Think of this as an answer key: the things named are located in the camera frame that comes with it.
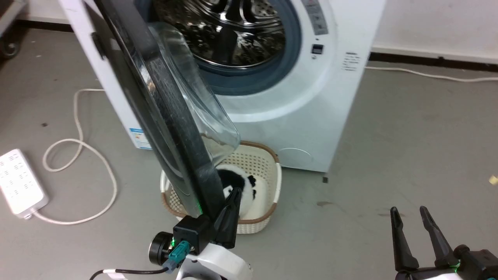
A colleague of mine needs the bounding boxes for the blue-grey rubber door gasket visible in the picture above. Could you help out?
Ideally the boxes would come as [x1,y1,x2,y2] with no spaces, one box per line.
[134,0,302,96]

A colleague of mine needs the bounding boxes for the white front-load washing machine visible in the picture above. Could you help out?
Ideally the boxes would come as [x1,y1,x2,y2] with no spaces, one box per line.
[58,0,388,173]

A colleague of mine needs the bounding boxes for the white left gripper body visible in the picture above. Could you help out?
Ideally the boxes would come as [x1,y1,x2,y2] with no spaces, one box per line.
[176,242,254,280]

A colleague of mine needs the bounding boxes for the steel washer drum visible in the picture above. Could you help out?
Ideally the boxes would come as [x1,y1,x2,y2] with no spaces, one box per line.
[153,0,287,68]

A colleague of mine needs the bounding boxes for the white power strip cable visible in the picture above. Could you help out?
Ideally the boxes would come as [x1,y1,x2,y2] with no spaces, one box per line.
[23,89,118,226]

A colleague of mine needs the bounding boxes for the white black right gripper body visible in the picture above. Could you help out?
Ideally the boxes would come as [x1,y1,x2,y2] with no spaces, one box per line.
[395,244,498,280]

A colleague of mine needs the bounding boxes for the white power strip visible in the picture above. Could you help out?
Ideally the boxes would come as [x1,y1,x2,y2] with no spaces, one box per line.
[0,149,50,217]

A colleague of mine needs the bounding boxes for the teal cable connector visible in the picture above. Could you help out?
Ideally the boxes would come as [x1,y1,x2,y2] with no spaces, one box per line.
[163,240,191,273]

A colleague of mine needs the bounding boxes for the thin white floor cable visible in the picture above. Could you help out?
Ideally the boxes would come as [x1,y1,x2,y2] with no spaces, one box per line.
[365,66,498,82]

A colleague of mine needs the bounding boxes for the cream plastic laundry basket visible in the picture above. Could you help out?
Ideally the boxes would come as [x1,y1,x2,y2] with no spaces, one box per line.
[160,141,282,235]

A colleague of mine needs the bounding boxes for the black round gripper knob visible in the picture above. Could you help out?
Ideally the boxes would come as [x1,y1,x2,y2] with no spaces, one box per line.
[149,231,175,266]

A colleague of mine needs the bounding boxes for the grey cart with wheel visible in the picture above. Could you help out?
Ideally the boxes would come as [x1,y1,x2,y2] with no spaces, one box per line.
[0,0,28,60]

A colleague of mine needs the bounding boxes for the black and white panda plush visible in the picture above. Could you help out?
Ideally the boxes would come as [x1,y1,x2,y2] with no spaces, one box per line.
[216,165,269,221]

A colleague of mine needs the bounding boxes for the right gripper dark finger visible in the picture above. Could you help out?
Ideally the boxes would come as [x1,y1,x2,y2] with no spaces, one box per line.
[419,206,460,268]
[390,206,419,272]

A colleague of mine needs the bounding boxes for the blue energy label sticker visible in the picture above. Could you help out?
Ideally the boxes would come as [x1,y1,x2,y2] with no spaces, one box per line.
[130,127,153,151]

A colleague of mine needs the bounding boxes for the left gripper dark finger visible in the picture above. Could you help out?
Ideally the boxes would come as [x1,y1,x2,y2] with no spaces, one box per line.
[214,187,243,250]

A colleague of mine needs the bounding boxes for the black-rimmed glass washer door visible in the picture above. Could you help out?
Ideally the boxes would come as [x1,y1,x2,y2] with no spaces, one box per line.
[91,0,241,227]

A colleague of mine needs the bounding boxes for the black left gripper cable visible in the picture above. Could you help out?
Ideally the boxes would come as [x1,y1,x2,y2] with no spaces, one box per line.
[89,267,170,280]

